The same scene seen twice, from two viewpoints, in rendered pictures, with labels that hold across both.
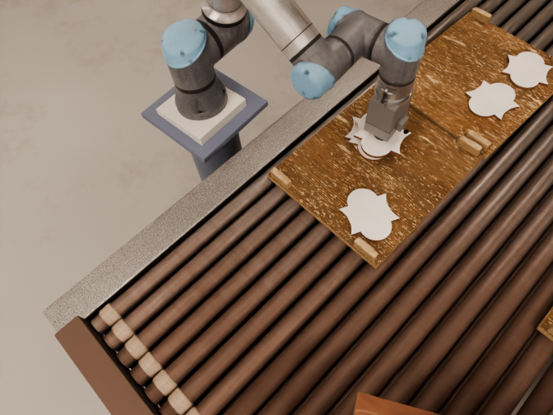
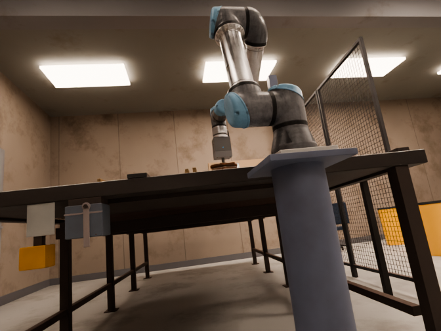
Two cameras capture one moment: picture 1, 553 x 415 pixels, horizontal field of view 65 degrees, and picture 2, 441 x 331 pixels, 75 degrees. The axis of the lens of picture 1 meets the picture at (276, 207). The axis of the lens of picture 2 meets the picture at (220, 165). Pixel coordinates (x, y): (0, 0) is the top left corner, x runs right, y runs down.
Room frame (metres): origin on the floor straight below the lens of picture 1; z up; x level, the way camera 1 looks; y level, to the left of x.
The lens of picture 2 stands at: (1.82, 0.49, 0.69)
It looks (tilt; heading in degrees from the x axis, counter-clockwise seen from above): 12 degrees up; 214
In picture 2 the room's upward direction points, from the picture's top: 7 degrees counter-clockwise
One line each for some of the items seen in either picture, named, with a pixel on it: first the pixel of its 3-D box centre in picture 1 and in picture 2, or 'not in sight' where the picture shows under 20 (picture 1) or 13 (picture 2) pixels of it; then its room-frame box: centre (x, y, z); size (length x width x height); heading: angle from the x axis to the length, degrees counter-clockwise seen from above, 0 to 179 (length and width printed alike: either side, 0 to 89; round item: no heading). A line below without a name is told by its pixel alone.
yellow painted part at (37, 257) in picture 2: not in sight; (38, 235); (1.31, -0.71, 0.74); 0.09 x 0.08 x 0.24; 129
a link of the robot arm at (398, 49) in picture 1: (401, 51); (218, 117); (0.65, -0.28, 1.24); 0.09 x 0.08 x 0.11; 45
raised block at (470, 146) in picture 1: (469, 145); not in sight; (0.61, -0.49, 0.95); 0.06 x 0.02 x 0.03; 38
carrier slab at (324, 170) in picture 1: (374, 166); not in sight; (0.59, -0.26, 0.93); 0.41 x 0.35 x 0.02; 128
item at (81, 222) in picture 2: not in sight; (88, 222); (1.19, -0.57, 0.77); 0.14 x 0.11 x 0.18; 129
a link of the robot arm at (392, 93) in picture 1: (394, 82); (220, 132); (0.64, -0.28, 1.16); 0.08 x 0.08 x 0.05
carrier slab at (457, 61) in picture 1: (476, 78); not in sight; (0.84, -0.59, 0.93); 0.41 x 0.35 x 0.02; 126
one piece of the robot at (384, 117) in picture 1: (392, 110); (221, 147); (0.64, -0.28, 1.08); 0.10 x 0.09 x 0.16; 46
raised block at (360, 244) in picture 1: (365, 249); not in sight; (0.37, -0.18, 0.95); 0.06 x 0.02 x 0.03; 38
